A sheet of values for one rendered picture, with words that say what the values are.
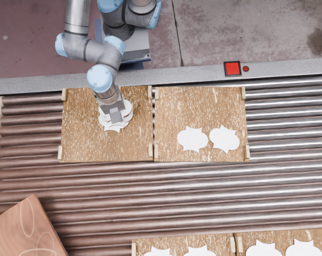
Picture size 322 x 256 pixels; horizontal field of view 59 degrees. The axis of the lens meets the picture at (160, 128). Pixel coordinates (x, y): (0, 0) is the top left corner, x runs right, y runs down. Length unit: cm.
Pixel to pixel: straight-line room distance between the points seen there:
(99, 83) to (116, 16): 47
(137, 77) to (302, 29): 181
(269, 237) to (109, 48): 95
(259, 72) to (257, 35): 125
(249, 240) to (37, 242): 82
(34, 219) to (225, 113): 90
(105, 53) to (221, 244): 85
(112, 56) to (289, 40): 203
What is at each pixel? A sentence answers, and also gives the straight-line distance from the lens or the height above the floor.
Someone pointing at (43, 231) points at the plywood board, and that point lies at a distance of 122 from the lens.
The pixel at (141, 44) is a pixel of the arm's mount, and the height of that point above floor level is 96.
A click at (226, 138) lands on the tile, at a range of 128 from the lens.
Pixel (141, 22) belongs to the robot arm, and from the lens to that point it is 126.
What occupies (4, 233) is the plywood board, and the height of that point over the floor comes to 104.
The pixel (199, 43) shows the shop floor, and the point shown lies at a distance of 256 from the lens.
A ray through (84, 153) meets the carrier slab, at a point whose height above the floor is 94.
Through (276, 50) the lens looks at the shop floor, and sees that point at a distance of 268.
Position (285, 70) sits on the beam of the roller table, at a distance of 151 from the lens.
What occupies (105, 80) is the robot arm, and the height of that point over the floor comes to 137.
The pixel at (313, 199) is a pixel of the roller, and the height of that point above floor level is 92.
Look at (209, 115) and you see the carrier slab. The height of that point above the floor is 94.
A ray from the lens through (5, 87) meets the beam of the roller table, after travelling 156.
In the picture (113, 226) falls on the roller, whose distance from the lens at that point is 127.
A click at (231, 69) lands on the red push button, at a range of 142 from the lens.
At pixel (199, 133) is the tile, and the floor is 95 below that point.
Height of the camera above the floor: 217
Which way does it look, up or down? 75 degrees down
